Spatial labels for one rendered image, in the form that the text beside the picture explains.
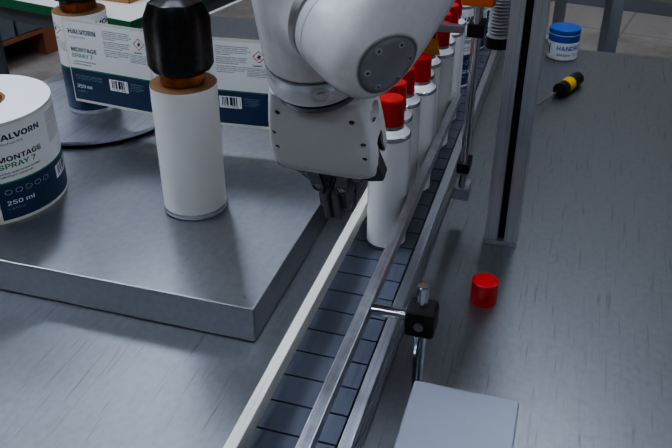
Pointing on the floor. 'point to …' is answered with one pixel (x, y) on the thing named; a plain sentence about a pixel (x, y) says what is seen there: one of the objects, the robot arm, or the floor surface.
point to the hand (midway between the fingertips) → (336, 196)
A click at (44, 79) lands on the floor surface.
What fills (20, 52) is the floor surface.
